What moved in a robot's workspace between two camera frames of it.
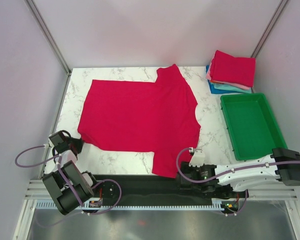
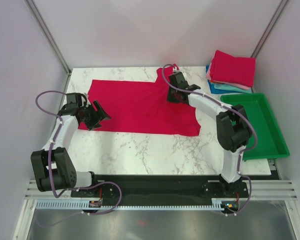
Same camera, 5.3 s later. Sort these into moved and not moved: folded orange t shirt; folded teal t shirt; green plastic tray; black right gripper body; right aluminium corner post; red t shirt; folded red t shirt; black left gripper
Moved: red t shirt; black right gripper body; black left gripper
Not moved: green plastic tray; folded red t shirt; right aluminium corner post; folded teal t shirt; folded orange t shirt
